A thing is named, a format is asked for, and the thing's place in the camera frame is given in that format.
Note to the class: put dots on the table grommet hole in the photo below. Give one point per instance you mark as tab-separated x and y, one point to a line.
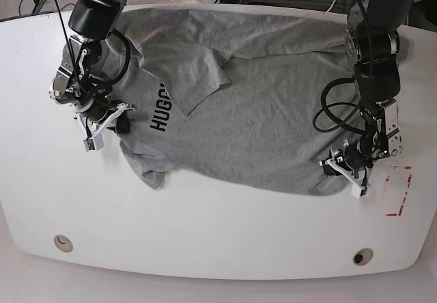
363	257
63	244

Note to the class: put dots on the red tape rectangle marker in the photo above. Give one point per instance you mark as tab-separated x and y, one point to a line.
397	185

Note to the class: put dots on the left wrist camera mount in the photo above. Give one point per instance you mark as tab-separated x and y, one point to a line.
360	188

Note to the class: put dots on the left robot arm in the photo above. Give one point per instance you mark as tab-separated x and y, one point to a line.
372	46

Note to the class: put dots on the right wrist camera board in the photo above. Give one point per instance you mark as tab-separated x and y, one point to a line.
93	143

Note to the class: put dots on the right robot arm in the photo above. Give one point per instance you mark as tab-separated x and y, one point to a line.
92	22

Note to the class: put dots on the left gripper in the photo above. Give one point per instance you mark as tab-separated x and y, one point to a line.
347	161

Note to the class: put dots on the left table grommet hole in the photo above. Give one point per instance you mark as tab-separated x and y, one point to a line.
63	244

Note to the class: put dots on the grey T-shirt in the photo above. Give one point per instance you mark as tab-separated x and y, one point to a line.
231	96

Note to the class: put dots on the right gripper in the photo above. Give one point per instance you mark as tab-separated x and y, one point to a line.
94	118

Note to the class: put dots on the right table grommet hole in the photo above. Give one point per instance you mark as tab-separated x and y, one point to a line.
363	257

